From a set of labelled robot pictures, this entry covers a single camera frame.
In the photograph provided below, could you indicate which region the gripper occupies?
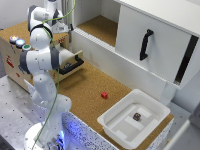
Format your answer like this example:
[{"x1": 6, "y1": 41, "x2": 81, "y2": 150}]
[{"x1": 53, "y1": 21, "x2": 74, "y2": 35}]

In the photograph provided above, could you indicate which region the wooden drawer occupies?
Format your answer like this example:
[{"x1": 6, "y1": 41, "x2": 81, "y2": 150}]
[{"x1": 53, "y1": 45, "x2": 85, "y2": 82}]

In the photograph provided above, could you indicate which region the wooden drawer box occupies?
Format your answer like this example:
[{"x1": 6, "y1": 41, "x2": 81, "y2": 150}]
[{"x1": 0, "y1": 21, "x2": 73, "y2": 93}]

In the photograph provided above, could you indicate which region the pink block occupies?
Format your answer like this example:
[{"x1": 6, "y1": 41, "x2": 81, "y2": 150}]
[{"x1": 101, "y1": 91, "x2": 109, "y2": 100}]

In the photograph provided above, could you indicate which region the purple block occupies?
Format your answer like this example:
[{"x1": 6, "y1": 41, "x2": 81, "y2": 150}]
[{"x1": 132, "y1": 112, "x2": 142, "y2": 122}]

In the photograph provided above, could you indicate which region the green button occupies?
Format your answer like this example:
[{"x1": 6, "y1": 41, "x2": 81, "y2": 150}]
[{"x1": 21, "y1": 43, "x2": 33, "y2": 53}]

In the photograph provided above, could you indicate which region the blue button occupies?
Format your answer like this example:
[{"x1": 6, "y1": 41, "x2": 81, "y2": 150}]
[{"x1": 15, "y1": 38, "x2": 26, "y2": 49}]

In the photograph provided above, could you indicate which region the red button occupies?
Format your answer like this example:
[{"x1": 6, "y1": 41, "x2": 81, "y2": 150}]
[{"x1": 9, "y1": 35, "x2": 19, "y2": 45}]

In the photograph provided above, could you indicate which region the white cabinet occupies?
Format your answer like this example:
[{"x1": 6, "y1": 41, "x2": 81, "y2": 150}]
[{"x1": 71, "y1": 0, "x2": 200, "y2": 108}]

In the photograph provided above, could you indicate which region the white sliding door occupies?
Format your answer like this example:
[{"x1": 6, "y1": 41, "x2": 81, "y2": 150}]
[{"x1": 114, "y1": 4, "x2": 200, "y2": 85}]

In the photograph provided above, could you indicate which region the white plastic box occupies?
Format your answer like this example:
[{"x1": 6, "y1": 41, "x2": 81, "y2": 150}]
[{"x1": 96, "y1": 88, "x2": 172, "y2": 150}]

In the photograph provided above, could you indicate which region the black drawer handle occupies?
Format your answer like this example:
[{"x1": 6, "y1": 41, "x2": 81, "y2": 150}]
[{"x1": 58, "y1": 54, "x2": 85, "y2": 75}]

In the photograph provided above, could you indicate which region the green cable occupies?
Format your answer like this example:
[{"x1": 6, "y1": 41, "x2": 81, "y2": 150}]
[{"x1": 31, "y1": 0, "x2": 77, "y2": 150}]

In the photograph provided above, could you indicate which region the black door handle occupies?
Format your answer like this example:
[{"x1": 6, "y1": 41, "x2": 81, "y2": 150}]
[{"x1": 139, "y1": 28, "x2": 155, "y2": 62}]

